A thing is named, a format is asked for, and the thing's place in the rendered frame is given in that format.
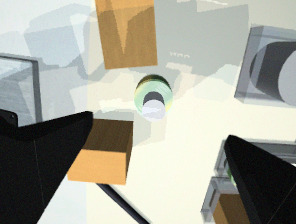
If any light grey cylinder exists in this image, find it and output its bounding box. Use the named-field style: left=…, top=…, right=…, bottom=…
left=255, top=41, right=296, bottom=106

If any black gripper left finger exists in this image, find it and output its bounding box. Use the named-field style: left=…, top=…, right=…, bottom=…
left=0, top=111, right=94, bottom=224

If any dark grey rod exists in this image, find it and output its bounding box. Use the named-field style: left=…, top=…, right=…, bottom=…
left=95, top=183, right=149, bottom=224

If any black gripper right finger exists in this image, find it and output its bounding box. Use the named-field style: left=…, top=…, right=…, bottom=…
left=224, top=134, right=296, bottom=224

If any tan cardboard-coloured cube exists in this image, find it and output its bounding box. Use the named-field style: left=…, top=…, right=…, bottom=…
left=95, top=0, right=158, bottom=69
left=67, top=119, right=133, bottom=186

